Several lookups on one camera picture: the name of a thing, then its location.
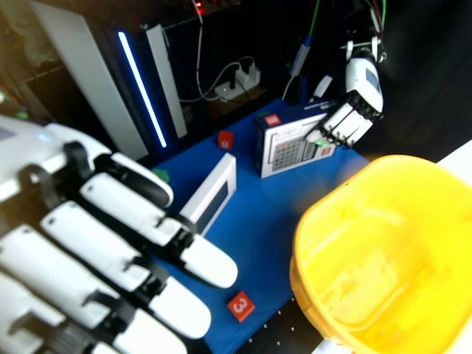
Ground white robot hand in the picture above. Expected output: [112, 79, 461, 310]
[305, 57, 386, 148]
[0, 114, 239, 354]

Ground calculator box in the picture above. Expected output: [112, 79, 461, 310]
[255, 98, 344, 180]

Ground white rectangular box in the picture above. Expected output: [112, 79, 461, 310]
[178, 153, 237, 237]

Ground white power strip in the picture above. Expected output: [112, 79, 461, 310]
[215, 63, 262, 101]

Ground yellow plastic basket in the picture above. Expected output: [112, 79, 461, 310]
[288, 154, 472, 354]

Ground green wooden cube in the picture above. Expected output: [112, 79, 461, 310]
[151, 167, 171, 184]

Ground plain red cube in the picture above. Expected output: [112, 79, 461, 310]
[216, 131, 235, 150]

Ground red cube with number three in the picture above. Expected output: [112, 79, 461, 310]
[226, 290, 256, 324]

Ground computer tower with blue light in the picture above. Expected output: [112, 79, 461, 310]
[29, 0, 189, 160]

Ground blue cloth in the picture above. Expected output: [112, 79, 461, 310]
[150, 97, 371, 354]

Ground white blue cable adapter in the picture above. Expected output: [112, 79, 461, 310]
[290, 35, 313, 77]

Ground green cable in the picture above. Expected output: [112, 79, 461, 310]
[308, 0, 321, 38]

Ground white cable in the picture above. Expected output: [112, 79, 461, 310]
[179, 0, 207, 103]

